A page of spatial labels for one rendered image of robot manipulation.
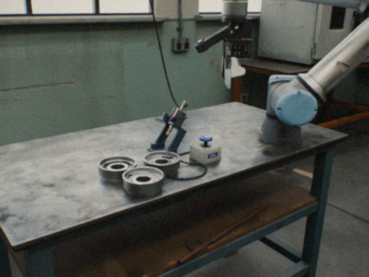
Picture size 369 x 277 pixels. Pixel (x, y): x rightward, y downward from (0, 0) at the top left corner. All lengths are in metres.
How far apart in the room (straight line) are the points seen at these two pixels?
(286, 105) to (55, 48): 1.76
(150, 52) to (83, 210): 2.12
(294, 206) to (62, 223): 0.90
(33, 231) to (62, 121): 1.87
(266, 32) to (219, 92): 0.62
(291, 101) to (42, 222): 0.75
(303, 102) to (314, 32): 1.99
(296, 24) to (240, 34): 2.07
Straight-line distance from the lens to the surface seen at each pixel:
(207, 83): 3.34
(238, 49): 1.21
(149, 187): 0.99
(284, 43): 3.33
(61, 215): 0.96
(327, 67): 1.25
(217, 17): 3.21
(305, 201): 1.59
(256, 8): 3.76
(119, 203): 0.98
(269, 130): 1.39
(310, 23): 3.19
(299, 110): 1.23
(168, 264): 1.19
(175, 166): 1.10
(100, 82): 2.79
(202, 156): 1.18
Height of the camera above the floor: 1.27
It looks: 19 degrees down
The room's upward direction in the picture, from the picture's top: 1 degrees clockwise
